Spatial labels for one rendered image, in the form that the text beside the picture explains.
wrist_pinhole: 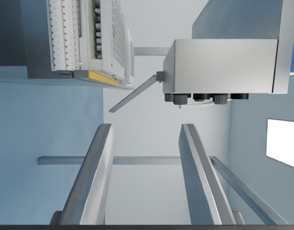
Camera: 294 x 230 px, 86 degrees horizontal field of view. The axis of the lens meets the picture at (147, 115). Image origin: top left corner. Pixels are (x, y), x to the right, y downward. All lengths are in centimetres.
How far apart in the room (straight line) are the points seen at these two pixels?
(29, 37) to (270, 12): 51
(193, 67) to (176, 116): 332
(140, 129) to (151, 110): 52
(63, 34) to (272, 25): 42
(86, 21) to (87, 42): 4
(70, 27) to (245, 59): 36
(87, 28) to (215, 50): 28
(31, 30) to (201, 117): 357
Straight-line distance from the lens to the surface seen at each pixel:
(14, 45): 60
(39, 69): 43
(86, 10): 44
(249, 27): 51
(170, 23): 402
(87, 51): 41
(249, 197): 118
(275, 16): 44
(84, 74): 36
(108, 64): 39
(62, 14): 41
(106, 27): 41
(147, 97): 356
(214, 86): 34
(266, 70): 40
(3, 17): 63
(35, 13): 46
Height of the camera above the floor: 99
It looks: level
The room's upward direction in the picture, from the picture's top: 90 degrees clockwise
